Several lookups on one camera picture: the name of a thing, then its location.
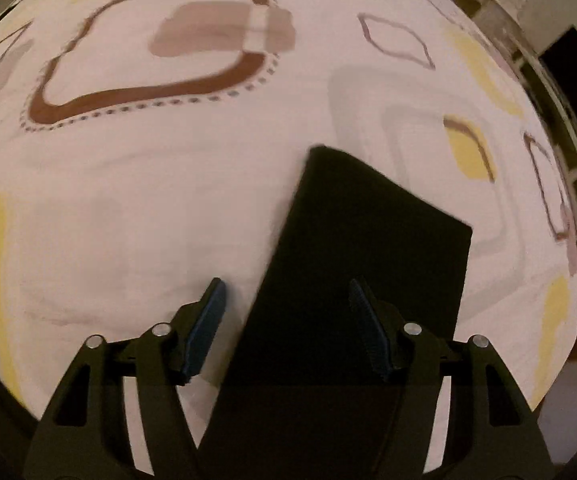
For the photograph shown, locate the black pants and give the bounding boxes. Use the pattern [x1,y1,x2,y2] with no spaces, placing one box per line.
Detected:
[200,146,472,479]

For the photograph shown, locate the white patterned bed cover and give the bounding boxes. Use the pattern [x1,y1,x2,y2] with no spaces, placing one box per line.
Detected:
[0,0,577,479]

